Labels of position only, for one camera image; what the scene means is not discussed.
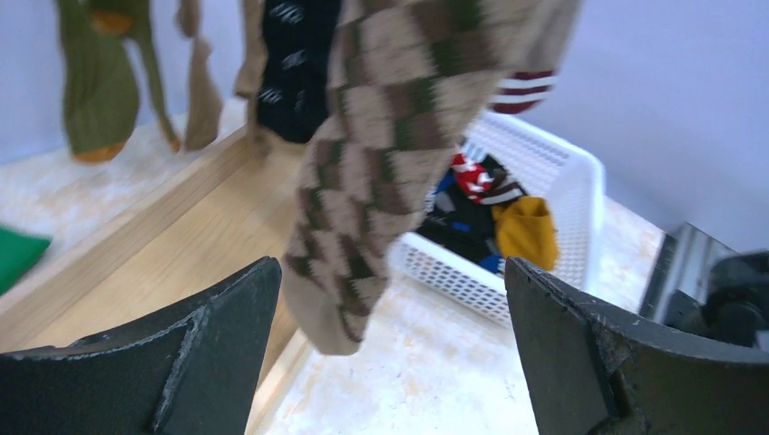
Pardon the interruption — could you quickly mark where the brown hanging sock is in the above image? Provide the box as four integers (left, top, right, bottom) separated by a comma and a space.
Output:
175, 0, 268, 152

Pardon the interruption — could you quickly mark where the wooden hanger rack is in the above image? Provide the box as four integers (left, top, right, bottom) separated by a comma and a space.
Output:
0, 126, 314, 435

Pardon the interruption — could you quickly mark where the black sock in basket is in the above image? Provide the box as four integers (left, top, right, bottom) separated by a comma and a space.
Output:
416, 153, 527, 276

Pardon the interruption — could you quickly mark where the yellow sock in basket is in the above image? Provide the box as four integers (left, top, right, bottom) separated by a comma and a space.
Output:
492, 196, 560, 271

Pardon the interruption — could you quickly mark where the navy white red hanging sock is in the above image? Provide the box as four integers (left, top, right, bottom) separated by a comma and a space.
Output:
256, 0, 342, 144

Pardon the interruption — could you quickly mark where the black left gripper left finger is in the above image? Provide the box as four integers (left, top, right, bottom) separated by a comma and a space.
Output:
1, 256, 281, 434

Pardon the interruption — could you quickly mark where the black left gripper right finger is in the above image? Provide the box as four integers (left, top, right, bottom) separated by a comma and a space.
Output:
505, 258, 768, 434

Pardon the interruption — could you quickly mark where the beige argyle sock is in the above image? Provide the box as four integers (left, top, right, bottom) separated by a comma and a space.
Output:
280, 0, 542, 356

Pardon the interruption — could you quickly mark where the taupe sock maroon striped cuff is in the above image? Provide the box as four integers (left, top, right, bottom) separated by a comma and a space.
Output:
490, 1, 583, 115

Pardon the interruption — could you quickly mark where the olive striped hanging sock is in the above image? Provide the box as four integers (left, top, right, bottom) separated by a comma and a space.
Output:
56, 1, 180, 163

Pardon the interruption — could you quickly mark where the green cloth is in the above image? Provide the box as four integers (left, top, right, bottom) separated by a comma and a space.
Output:
1, 226, 52, 295

